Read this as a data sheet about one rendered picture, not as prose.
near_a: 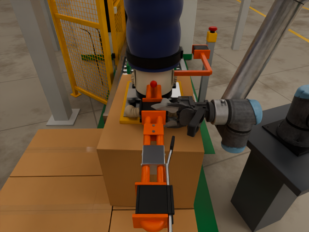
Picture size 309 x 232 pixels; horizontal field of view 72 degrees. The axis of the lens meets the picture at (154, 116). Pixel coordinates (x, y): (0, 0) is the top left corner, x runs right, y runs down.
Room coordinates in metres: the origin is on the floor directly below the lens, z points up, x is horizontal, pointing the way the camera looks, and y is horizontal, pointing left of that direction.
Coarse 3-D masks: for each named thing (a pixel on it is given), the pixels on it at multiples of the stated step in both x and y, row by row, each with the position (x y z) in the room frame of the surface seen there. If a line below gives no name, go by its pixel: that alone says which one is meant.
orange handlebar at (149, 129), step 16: (208, 64) 0.97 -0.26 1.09; (160, 96) 0.69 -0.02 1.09; (144, 128) 0.50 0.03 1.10; (160, 128) 0.50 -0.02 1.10; (144, 144) 0.44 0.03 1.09; (160, 144) 0.43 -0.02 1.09; (144, 176) 0.32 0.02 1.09; (160, 176) 0.32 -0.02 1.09; (144, 224) 0.21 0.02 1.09; (160, 224) 0.21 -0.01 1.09
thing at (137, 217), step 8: (136, 184) 0.29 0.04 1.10; (144, 184) 0.29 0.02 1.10; (152, 184) 0.29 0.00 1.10; (160, 184) 0.29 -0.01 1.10; (136, 192) 0.29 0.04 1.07; (144, 192) 0.27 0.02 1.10; (152, 192) 0.27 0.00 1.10; (160, 192) 0.27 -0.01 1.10; (136, 200) 0.25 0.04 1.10; (144, 200) 0.25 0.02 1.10; (152, 200) 0.25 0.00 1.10; (160, 200) 0.25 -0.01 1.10; (136, 208) 0.23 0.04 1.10; (144, 208) 0.23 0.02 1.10; (152, 208) 0.23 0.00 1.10; (160, 208) 0.23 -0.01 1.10; (136, 216) 0.22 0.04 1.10; (144, 216) 0.22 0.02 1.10; (152, 216) 0.22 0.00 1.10; (160, 216) 0.22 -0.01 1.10; (136, 224) 0.22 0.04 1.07
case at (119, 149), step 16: (128, 80) 1.07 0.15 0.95; (192, 96) 0.90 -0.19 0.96; (112, 112) 0.77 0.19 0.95; (112, 128) 0.66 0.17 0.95; (128, 128) 0.66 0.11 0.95; (176, 128) 0.66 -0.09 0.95; (112, 144) 0.57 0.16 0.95; (128, 144) 0.57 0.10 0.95; (176, 144) 0.57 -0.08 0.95; (192, 144) 0.57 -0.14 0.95; (112, 160) 0.54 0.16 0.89; (128, 160) 0.54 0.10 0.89; (176, 160) 0.53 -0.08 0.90; (192, 160) 0.53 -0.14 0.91; (112, 176) 0.54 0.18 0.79; (128, 176) 0.54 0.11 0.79; (176, 176) 0.53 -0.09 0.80; (192, 176) 0.53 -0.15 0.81; (112, 192) 0.55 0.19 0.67; (128, 192) 0.54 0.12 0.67; (176, 192) 0.53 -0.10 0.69; (192, 192) 0.53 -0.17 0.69; (192, 208) 0.53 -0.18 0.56
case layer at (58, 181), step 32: (96, 128) 1.12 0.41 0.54; (32, 160) 0.84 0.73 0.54; (64, 160) 0.84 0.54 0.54; (96, 160) 0.84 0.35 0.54; (0, 192) 0.62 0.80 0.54; (32, 192) 0.62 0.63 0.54; (64, 192) 0.62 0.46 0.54; (96, 192) 0.62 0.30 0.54; (0, 224) 0.46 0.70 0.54; (32, 224) 0.46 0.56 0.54; (64, 224) 0.46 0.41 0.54; (96, 224) 0.46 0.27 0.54; (128, 224) 0.46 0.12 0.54; (192, 224) 0.46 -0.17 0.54
